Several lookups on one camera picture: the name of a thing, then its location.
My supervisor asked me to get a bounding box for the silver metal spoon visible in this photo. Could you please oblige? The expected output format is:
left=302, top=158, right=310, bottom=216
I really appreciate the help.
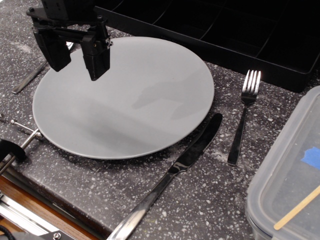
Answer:
left=11, top=41, right=74, bottom=95

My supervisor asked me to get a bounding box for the metal screw clamp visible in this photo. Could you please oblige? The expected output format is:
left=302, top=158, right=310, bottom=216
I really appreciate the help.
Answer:
left=0, top=113, right=44, bottom=176

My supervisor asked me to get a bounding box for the blue tape piece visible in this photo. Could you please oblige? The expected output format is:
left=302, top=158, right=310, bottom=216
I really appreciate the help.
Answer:
left=301, top=147, right=320, bottom=170

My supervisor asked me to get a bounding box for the wooden stir stick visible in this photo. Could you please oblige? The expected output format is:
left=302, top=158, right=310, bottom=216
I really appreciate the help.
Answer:
left=273, top=185, right=320, bottom=231

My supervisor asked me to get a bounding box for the aluminium rail with bracket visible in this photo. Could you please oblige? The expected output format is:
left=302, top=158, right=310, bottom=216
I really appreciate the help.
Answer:
left=0, top=194, right=72, bottom=240

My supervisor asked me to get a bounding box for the black compartment tray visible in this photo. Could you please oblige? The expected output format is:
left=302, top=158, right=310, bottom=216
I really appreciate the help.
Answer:
left=95, top=0, right=320, bottom=93

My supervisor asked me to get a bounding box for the grey round plate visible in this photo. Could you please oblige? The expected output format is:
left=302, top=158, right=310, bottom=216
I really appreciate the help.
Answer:
left=32, top=36, right=215, bottom=160

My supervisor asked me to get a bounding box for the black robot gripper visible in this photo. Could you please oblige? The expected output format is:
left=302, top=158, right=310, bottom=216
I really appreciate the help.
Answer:
left=26, top=0, right=112, bottom=81

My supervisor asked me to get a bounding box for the silver table knife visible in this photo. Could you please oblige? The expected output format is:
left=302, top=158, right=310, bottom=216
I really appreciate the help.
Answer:
left=108, top=113, right=223, bottom=240

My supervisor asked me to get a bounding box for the silver metal fork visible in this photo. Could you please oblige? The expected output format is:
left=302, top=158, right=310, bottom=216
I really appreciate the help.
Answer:
left=227, top=70, right=261, bottom=167

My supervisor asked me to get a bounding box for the clear plastic lidded container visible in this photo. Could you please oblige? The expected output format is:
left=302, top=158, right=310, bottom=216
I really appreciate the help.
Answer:
left=245, top=86, right=320, bottom=240

